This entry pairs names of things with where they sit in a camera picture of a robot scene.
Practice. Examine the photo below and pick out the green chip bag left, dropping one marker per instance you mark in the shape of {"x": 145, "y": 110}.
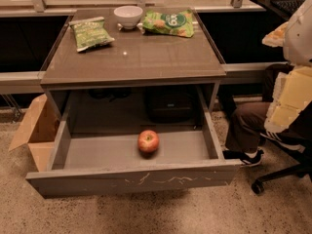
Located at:
{"x": 90, "y": 33}

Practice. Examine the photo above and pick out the red apple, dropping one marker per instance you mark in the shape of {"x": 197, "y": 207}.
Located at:
{"x": 148, "y": 141}

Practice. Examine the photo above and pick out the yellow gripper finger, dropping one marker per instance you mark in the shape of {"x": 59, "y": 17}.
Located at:
{"x": 291, "y": 95}
{"x": 276, "y": 37}

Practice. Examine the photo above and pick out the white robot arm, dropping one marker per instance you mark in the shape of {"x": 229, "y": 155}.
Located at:
{"x": 297, "y": 45}

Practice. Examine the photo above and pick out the cardboard box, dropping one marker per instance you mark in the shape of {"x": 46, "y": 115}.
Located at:
{"x": 37, "y": 131}

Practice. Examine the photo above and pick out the seated person in dark clothes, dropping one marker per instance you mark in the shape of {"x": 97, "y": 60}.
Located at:
{"x": 246, "y": 122}

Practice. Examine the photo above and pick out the open grey drawer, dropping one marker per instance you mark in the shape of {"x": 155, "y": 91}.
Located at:
{"x": 96, "y": 151}

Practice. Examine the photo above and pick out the black white sneaker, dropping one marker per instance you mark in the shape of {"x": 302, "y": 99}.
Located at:
{"x": 244, "y": 157}

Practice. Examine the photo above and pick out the white ceramic bowl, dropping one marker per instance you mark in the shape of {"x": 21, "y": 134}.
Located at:
{"x": 128, "y": 16}

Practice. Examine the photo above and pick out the grey cabinet with glass top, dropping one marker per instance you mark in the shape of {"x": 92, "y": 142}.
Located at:
{"x": 133, "y": 59}

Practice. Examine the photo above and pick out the black office chair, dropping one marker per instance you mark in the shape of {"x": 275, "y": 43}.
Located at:
{"x": 303, "y": 156}

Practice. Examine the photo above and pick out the green snack bag right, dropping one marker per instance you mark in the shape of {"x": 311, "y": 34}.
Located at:
{"x": 176, "y": 24}

